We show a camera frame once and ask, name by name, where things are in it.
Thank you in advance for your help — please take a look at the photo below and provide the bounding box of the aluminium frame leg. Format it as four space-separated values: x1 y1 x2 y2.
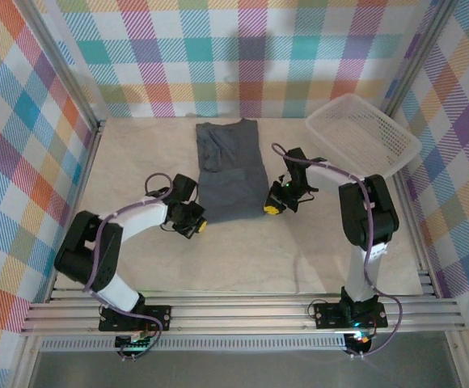
446 333 469 388
11 335 42 388

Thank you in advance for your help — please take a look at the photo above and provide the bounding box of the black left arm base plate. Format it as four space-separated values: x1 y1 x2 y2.
99 305 173 332

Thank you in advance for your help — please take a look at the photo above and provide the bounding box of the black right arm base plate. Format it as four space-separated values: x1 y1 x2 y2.
313 301 388 329

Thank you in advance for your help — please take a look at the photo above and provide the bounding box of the wide aluminium base rail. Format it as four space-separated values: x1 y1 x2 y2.
19 287 467 337

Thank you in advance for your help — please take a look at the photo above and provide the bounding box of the white plastic mesh basket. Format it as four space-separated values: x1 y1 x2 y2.
305 93 422 181

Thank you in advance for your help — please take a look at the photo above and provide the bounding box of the grey slotted cable duct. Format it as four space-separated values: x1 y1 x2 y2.
39 333 348 353

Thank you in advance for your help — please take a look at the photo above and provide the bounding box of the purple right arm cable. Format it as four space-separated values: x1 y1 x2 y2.
271 141 404 360

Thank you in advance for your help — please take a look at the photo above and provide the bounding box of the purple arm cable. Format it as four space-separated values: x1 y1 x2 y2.
271 141 404 360
82 172 177 362

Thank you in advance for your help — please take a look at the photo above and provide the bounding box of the grey t-shirt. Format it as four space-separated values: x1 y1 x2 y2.
195 117 270 224

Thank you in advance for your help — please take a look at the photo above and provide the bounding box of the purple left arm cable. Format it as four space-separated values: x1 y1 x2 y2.
82 172 177 362

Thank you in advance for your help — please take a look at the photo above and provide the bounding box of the aluminium frame post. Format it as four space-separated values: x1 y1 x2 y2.
379 0 464 118
15 0 107 134

